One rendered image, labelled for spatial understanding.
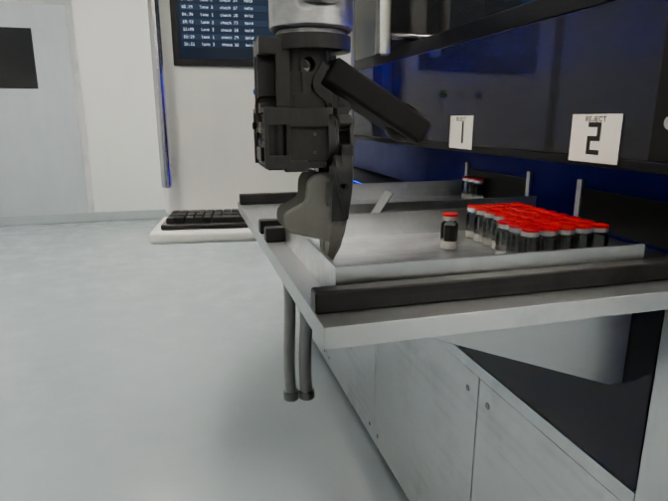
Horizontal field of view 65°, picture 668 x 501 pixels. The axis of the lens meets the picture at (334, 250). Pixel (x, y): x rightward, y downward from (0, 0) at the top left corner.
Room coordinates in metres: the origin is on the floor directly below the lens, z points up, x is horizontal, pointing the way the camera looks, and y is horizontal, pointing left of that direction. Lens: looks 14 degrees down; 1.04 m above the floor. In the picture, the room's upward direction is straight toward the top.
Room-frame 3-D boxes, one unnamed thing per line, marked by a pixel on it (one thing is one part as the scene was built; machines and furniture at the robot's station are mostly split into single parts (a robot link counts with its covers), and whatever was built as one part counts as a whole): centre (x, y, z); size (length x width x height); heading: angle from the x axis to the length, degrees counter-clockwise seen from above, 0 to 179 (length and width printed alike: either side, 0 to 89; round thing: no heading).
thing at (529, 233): (0.56, -0.21, 0.90); 0.02 x 0.02 x 0.05
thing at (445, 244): (0.66, -0.15, 0.90); 0.02 x 0.02 x 0.04
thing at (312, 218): (0.49, 0.02, 0.95); 0.06 x 0.03 x 0.09; 106
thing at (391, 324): (0.80, -0.13, 0.87); 0.70 x 0.48 x 0.02; 16
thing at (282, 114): (0.51, 0.03, 1.05); 0.09 x 0.08 x 0.12; 106
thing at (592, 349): (0.56, -0.19, 0.80); 0.34 x 0.03 x 0.13; 106
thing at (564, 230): (0.65, -0.24, 0.90); 0.18 x 0.02 x 0.05; 15
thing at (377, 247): (0.62, -0.13, 0.90); 0.34 x 0.26 x 0.04; 105
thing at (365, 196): (0.98, -0.15, 0.90); 0.34 x 0.26 x 0.04; 106
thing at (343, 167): (0.49, 0.00, 0.99); 0.05 x 0.02 x 0.09; 16
